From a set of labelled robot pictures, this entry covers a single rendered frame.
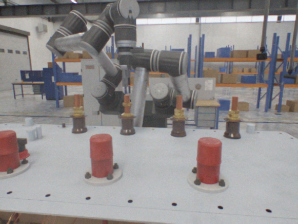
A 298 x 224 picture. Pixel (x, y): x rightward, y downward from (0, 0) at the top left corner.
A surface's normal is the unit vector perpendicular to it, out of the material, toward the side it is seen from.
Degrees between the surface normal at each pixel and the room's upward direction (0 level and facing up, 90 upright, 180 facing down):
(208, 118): 90
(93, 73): 90
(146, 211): 11
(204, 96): 90
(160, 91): 60
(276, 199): 0
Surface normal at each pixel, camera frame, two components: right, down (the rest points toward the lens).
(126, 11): 0.55, 0.17
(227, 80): -0.15, 0.20
